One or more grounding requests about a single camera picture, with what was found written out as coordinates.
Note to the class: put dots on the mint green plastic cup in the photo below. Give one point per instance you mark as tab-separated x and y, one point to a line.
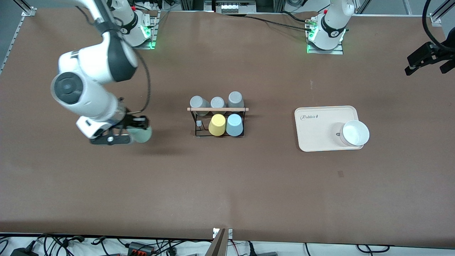
144	135

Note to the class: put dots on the light blue plastic cup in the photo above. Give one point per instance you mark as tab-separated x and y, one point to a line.
234	125

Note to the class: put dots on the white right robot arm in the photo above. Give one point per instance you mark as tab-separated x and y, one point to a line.
89	67

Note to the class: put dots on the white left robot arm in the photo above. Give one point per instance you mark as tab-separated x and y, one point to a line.
334	21

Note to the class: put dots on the grey plastic cup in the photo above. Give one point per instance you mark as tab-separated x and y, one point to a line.
217	102
196	102
235	99

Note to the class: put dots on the yellow plastic cup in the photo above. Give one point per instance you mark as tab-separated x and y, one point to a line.
217	125

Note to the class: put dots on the white bowl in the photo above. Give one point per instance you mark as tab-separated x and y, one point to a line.
355	133

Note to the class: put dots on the black orange connector block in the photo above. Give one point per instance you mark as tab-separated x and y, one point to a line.
140	248

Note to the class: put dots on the beige plastic tray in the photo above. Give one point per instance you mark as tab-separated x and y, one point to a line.
320	131

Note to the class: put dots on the black power adapter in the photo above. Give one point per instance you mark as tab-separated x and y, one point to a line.
23	252

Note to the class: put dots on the white power strip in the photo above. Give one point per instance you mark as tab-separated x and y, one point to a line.
231	7

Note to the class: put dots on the aluminium frame rail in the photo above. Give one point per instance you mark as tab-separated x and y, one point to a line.
14	39
435	19

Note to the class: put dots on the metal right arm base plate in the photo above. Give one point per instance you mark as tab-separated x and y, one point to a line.
155	28

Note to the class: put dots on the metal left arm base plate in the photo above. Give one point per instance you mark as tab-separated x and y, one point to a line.
325	52

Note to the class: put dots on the white mount bracket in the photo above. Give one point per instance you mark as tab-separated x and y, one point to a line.
230	233

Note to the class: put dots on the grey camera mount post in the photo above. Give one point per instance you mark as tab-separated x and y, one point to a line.
217	246

